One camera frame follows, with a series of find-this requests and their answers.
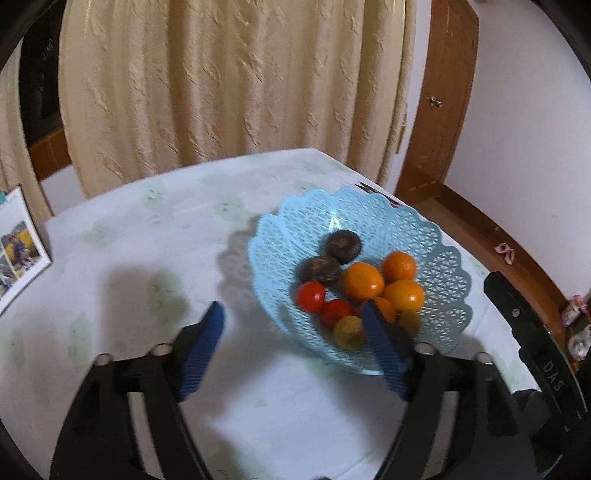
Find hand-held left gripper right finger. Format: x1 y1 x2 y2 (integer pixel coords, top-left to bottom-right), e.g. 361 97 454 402
360 301 539 480

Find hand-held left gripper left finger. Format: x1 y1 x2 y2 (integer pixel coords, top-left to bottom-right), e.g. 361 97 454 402
50 301 226 480

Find tan longan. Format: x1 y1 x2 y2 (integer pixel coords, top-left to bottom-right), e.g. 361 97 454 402
333 316 365 350
396 310 422 337

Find orange tangerine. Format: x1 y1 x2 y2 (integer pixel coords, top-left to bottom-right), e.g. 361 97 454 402
365 296 397 324
381 251 417 282
382 280 426 315
342 261 385 300

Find red tomato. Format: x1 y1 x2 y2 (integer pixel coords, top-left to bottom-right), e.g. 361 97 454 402
296 281 327 313
321 299 355 329

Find dark brown round fruit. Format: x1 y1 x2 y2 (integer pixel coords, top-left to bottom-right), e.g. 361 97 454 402
324 231 362 265
299 256 343 287

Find light blue plastic basket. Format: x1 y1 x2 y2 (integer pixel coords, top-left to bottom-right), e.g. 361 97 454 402
247 187 474 376

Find small cluttered floor items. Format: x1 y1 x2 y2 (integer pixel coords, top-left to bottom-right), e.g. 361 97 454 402
562 295 591 361

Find photo collage board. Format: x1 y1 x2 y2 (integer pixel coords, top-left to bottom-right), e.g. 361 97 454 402
0 185 53 315

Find beige curtain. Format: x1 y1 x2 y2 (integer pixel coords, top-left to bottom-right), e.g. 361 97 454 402
59 0 411 200
0 55 52 222

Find brown wooden door frame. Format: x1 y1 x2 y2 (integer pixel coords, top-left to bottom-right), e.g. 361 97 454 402
394 0 578 333

